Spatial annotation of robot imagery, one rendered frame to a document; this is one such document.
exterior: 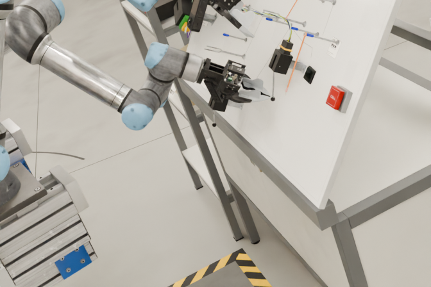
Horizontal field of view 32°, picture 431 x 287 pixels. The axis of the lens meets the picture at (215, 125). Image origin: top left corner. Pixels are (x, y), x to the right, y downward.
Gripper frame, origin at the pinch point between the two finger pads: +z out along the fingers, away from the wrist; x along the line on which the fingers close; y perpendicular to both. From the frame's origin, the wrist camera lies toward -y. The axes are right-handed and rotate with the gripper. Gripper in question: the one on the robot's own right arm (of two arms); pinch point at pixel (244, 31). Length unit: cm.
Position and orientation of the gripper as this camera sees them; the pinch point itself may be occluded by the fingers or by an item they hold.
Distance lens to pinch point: 204.4
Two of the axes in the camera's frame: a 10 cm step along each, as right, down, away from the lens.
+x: -3.1, -4.5, 8.4
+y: 6.8, -7.2, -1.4
